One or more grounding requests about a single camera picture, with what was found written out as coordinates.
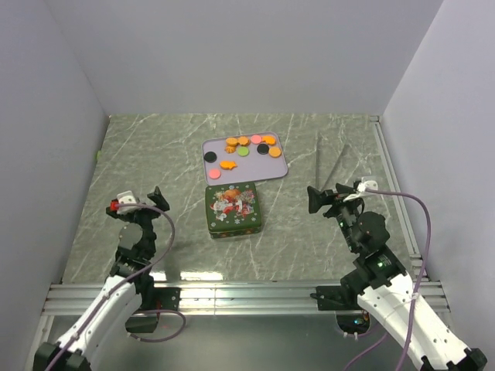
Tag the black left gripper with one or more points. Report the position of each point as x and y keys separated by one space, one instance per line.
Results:
x=151 y=210

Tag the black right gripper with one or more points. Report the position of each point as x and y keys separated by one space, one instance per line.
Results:
x=316 y=199

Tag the metal tongs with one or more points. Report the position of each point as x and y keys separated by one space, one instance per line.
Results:
x=328 y=156

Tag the gold tin lid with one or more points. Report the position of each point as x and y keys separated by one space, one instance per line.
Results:
x=232 y=200

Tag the green gold cookie tin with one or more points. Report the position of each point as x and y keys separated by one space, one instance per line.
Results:
x=234 y=227

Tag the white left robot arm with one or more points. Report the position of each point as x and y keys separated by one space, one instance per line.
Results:
x=127 y=287

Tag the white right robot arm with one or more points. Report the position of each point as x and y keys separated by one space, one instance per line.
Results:
x=381 y=285

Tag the pink round cookie left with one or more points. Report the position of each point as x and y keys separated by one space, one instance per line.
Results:
x=214 y=173

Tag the pink round cookie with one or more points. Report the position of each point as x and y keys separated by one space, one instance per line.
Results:
x=256 y=139
x=214 y=173

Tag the black sandwich cookie left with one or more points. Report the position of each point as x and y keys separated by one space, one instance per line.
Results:
x=210 y=157

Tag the black sandwich cookie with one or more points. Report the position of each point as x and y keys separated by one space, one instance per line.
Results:
x=263 y=149
x=210 y=157

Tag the black sandwich cookie right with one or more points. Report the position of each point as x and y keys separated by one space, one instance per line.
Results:
x=263 y=149

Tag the orange fish cookie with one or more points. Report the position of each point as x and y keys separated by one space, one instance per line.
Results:
x=228 y=165

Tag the purple tray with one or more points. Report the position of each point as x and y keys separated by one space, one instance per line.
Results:
x=252 y=168

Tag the pink round cookie right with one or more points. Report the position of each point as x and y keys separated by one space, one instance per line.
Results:
x=256 y=139

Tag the green round cookie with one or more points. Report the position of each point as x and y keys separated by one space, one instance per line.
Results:
x=243 y=151

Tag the orange leaf cookie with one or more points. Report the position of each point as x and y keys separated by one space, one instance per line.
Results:
x=243 y=141

